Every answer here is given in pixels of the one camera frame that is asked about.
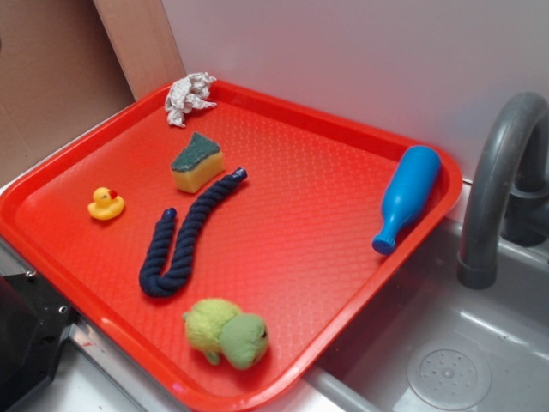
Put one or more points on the red plastic tray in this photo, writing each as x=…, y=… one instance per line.
x=291, y=244

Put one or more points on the crumpled white paper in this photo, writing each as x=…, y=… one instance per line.
x=188, y=94

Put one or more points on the blue plastic bottle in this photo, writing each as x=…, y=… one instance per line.
x=406, y=195

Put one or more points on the green plush turtle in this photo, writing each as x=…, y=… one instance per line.
x=219, y=329

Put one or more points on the grey toy faucet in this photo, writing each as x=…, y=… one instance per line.
x=509, y=195

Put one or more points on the yellow rubber duck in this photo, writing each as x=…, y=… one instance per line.
x=106, y=204

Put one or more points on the yellow green sponge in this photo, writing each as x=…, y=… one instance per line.
x=199, y=162

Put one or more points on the wooden board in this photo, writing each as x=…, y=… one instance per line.
x=143, y=42

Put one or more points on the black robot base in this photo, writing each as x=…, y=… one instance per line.
x=35, y=323

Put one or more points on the grey toy sink basin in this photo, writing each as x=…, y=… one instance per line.
x=427, y=343

